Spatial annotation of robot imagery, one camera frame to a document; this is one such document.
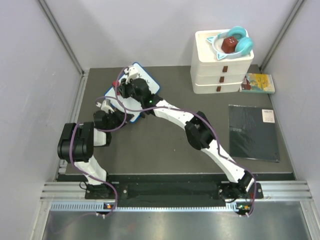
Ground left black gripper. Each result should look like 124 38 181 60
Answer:
106 107 134 132

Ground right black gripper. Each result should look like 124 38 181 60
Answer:
116 78 143 106

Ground blue framed whiteboard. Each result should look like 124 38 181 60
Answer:
109 62 160 123

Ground red whiteboard eraser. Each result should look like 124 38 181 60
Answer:
112 81 121 87

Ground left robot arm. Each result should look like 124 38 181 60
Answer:
57 110 134 199

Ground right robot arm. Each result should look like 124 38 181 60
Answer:
112 78 257 200

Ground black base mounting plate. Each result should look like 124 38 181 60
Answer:
81 181 264 206

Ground white three drawer organizer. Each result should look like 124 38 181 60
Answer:
190 26 254 94

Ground brown cube toy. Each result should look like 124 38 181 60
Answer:
221 36 239 54

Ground dark blue notebook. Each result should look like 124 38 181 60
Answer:
228 105 280 163

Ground teal cat ear headphones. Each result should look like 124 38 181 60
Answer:
206 26 254 61

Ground illustrated yellow teal book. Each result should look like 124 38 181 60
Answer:
239 73 275 94

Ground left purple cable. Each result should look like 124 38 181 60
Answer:
68 96 128 218

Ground purple cable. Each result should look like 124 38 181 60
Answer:
116 66 258 218
68 96 128 218

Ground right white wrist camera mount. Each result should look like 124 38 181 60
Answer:
123 65 139 84

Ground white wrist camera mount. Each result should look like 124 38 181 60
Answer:
123 65 139 84
95 99 115 114

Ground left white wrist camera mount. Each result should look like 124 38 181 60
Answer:
95 99 115 114

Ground aluminium frame rail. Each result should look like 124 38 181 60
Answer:
58 69 89 175

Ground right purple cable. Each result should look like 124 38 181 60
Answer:
116 66 258 218

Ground slotted grey cable duct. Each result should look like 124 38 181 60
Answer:
50 201 249 213

